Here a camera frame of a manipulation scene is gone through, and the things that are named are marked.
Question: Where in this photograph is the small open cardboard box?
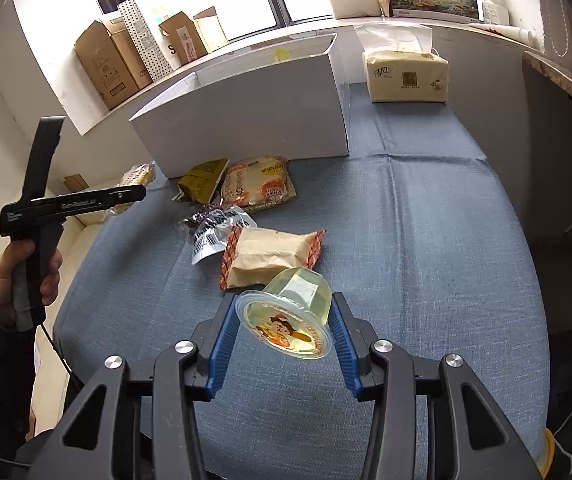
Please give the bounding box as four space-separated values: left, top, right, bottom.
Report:
159 6 228 65

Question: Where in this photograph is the dark olive snack packet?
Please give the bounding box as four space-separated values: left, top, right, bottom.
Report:
178 158 230 204

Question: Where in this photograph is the white bottle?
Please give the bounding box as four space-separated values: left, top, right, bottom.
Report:
481 1 510 26

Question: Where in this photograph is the dark wooden side shelf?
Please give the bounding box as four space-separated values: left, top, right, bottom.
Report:
521 50 572 131

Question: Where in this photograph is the white dotted paper bag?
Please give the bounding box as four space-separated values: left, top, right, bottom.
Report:
117 0 172 81

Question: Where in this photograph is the yellow bowl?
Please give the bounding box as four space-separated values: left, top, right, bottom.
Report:
536 428 556 479

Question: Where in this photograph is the silver black snack packet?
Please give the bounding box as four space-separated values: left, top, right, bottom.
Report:
178 205 258 266

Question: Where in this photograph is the orange bread bag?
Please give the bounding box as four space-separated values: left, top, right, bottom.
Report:
220 156 297 212

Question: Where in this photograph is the yellow jelly cup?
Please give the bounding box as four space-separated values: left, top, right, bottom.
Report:
235 268 334 360

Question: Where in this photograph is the yellow tissue pack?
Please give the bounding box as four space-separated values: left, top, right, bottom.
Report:
354 22 449 103

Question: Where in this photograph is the large brown cardboard box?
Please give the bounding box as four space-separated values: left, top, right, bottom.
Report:
74 12 152 110

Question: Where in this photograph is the brown red-edged snack packet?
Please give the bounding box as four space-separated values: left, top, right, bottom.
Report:
219 226 326 290

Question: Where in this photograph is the person left hand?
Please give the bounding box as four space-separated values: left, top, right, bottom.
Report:
0 240 62 324

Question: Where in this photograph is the white tube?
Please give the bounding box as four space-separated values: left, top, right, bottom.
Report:
469 23 544 52

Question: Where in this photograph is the white storage box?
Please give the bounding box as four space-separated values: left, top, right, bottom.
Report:
130 34 350 178

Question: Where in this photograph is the round bread pack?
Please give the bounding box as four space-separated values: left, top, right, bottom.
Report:
108 162 156 216

